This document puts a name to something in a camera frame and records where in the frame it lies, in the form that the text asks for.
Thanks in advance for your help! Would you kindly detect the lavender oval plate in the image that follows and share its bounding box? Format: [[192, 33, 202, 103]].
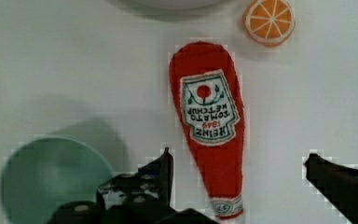
[[133, 0, 221, 9]]

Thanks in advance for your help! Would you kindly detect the plush orange slice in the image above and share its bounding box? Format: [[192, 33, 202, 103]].
[[242, 0, 296, 47]]

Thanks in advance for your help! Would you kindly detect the green pot with handle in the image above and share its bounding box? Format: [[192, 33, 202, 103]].
[[0, 137, 112, 224]]

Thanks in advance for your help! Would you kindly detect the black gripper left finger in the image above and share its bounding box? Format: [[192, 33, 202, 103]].
[[96, 147, 174, 224]]

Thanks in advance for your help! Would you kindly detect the red plush ketchup bottle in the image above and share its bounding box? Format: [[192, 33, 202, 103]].
[[169, 41, 245, 220]]

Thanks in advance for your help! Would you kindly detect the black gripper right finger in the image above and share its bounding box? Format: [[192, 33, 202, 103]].
[[304, 153, 358, 224]]

